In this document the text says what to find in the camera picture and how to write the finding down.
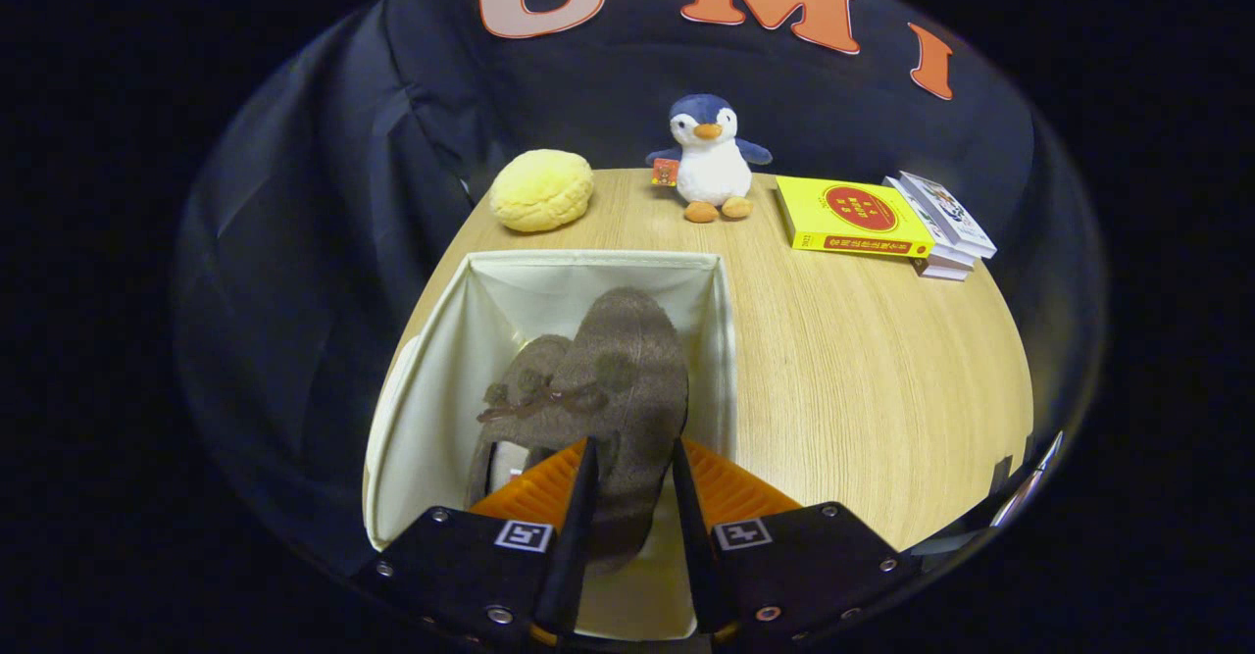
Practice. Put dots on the cream fabric storage box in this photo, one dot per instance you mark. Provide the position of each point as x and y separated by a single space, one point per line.
461 340

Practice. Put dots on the white illustrated book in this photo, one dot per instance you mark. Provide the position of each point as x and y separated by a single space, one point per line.
949 211

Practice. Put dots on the brown fuzzy shoe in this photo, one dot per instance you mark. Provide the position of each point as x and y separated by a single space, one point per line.
529 419
632 379

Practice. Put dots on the silver metal bar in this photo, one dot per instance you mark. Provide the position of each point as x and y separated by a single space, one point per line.
1028 482

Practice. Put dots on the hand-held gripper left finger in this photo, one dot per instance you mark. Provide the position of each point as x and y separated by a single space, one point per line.
574 556

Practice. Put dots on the yellow round plush cushion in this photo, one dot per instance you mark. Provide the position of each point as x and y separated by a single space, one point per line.
541 191

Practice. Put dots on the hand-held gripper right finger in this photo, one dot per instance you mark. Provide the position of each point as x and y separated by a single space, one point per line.
691 556

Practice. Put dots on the penguin plush toy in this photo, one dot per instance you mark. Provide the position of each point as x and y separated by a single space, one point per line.
713 169

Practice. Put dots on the yellow book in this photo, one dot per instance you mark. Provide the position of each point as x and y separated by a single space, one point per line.
853 218

